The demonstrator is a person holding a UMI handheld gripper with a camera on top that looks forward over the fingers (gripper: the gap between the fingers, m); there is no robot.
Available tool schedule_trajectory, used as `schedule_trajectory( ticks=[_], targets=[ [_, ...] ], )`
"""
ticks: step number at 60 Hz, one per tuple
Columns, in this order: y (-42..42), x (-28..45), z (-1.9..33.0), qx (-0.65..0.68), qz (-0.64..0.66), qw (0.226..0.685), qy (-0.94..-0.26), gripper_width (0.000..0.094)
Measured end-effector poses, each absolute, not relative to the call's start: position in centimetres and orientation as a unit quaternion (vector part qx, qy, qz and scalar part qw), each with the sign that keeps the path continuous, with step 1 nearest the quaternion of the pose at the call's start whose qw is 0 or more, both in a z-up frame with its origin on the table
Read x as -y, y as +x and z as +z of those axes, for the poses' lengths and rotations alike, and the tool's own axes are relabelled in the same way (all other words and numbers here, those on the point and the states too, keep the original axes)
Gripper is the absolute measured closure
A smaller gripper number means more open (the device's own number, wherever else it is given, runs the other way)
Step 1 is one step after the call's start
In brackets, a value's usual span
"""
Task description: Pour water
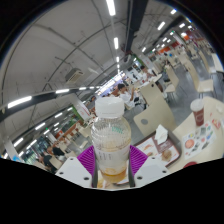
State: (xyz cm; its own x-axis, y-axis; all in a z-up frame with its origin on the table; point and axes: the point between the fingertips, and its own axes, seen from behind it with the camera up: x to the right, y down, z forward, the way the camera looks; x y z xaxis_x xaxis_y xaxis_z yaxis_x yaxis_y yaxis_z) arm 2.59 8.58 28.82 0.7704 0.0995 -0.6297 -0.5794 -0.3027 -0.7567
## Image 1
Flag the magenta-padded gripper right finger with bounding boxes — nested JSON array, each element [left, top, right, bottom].
[[127, 144, 173, 188]]

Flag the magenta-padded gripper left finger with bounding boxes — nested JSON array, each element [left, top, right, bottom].
[[54, 145, 98, 189]]

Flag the clear plastic bottle white cap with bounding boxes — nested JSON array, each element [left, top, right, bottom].
[[90, 96, 132, 184]]

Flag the dark tray with paper liner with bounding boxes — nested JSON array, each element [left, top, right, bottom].
[[134, 130, 183, 168]]

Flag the person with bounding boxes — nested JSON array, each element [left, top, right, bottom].
[[139, 64, 156, 82], [40, 151, 58, 174], [50, 143, 67, 158], [117, 83, 136, 109]]

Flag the white paper napkin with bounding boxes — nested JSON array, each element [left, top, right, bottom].
[[153, 124, 170, 145]]

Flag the flat round red coaster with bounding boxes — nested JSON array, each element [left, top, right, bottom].
[[182, 161, 199, 169]]

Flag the beige chair with round hole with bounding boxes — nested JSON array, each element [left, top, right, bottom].
[[133, 95, 178, 138]]

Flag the colourful sticker sheet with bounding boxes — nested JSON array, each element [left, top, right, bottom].
[[181, 120, 217, 160]]

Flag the red paper cup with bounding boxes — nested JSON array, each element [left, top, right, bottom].
[[189, 98, 205, 127]]

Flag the small red sauce packet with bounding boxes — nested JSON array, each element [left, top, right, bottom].
[[211, 118, 223, 131]]

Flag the beige cafeteria chairs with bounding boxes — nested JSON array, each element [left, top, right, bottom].
[[162, 39, 224, 98]]

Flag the ceiling air conditioner unit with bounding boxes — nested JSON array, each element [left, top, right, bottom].
[[64, 68, 85, 85]]

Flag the ceiling lights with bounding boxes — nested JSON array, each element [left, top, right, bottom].
[[5, 0, 198, 158]]

